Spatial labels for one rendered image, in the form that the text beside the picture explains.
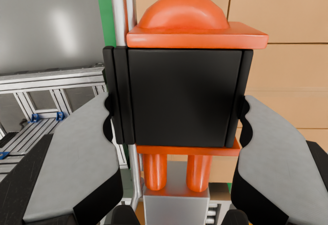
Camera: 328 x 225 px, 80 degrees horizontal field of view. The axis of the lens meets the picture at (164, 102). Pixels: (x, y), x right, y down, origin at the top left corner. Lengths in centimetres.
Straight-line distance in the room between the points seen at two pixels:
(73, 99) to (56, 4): 60
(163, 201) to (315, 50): 88
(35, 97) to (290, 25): 146
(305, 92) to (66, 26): 139
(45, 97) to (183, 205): 138
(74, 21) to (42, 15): 20
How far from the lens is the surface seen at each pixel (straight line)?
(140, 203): 132
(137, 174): 17
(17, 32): 169
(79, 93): 139
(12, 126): 181
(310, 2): 92
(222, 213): 144
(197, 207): 21
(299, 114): 110
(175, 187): 20
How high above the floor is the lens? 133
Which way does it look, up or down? 61 degrees down
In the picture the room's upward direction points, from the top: 176 degrees counter-clockwise
